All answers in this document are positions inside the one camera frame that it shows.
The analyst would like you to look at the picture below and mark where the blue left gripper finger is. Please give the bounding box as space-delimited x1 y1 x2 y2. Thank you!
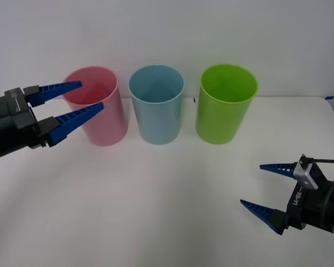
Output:
22 81 83 108
36 102 105 148

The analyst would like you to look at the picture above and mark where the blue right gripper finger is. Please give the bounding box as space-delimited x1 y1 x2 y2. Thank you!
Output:
259 161 298 182
239 199 289 236

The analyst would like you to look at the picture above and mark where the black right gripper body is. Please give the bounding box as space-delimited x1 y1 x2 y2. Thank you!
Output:
285 180 334 233

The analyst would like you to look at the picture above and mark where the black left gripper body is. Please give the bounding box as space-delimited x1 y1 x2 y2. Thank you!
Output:
0 87 47 161

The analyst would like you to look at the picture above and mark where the pink plastic bin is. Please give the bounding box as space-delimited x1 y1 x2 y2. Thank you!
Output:
61 66 129 147

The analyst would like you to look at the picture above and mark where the green plastic bin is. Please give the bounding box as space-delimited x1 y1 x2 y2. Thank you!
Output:
195 63 259 145

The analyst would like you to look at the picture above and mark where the pale blue plastic bin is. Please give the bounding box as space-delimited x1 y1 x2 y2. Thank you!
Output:
128 64 186 145

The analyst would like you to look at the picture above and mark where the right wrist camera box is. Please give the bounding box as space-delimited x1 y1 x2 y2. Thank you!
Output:
293 161 320 190

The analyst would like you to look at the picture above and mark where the black right camera cable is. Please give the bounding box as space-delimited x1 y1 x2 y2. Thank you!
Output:
299 153 334 220

